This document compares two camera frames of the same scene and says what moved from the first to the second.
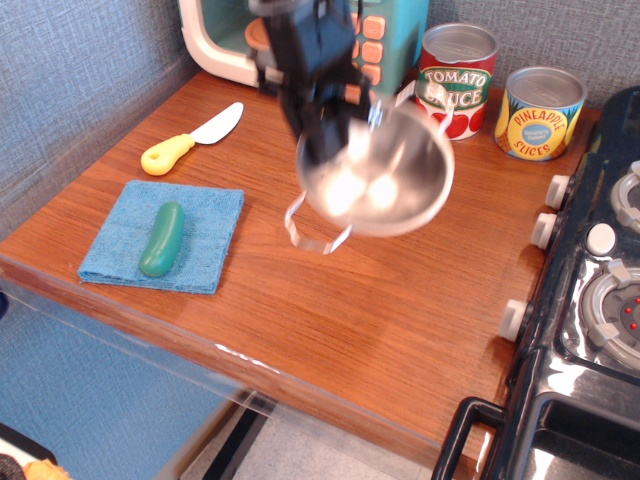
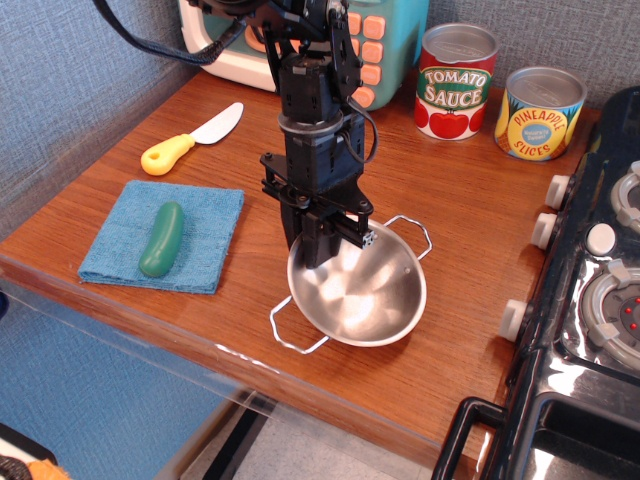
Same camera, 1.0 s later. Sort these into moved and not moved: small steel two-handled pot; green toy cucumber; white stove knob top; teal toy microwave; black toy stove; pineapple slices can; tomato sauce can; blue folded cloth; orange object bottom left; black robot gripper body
Moved: black robot gripper body; small steel two-handled pot
Not moved: green toy cucumber; blue folded cloth; white stove knob top; teal toy microwave; pineapple slices can; tomato sauce can; orange object bottom left; black toy stove
